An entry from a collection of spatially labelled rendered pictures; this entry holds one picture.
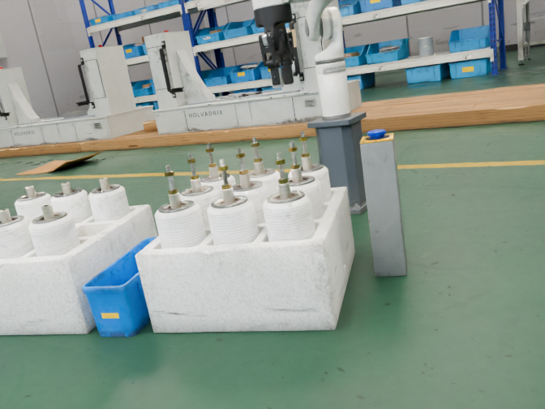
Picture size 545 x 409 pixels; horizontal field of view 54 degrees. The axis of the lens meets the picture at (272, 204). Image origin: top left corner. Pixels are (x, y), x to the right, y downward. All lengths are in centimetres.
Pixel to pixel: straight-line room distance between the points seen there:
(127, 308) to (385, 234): 58
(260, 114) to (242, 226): 257
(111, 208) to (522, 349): 100
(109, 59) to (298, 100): 184
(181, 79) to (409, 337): 337
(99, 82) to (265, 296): 371
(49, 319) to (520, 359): 95
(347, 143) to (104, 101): 319
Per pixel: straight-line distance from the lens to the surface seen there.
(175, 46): 415
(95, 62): 459
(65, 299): 126
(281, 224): 101
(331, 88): 167
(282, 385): 93
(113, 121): 459
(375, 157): 116
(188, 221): 109
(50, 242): 126
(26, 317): 134
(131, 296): 117
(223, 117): 376
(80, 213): 152
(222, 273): 105
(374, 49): 633
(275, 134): 346
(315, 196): 113
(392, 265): 124
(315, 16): 162
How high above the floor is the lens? 52
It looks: 16 degrees down
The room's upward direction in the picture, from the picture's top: 9 degrees counter-clockwise
